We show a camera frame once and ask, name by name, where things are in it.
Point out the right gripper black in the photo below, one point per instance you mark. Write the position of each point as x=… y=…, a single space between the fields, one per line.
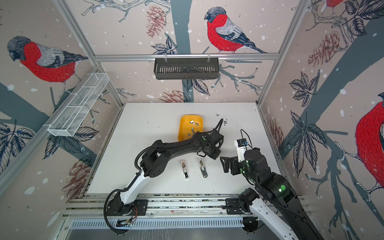
x=234 y=161

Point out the yellow plastic tray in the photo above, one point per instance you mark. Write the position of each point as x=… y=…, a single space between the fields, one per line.
x=185 y=132

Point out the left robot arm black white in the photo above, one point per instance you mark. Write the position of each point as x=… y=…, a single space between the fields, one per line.
x=152 y=161

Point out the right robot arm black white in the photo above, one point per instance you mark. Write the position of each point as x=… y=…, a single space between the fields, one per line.
x=272 y=199

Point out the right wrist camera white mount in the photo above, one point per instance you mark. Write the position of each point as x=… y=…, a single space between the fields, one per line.
x=241 y=146

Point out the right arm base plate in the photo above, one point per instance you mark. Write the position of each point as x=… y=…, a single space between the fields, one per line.
x=232 y=206

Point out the black wall basket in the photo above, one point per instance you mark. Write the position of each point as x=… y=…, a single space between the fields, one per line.
x=187 y=69

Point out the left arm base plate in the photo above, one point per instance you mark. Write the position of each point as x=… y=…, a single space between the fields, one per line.
x=117 y=208

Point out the white wire mesh shelf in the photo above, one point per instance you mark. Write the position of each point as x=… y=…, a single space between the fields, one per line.
x=81 y=102

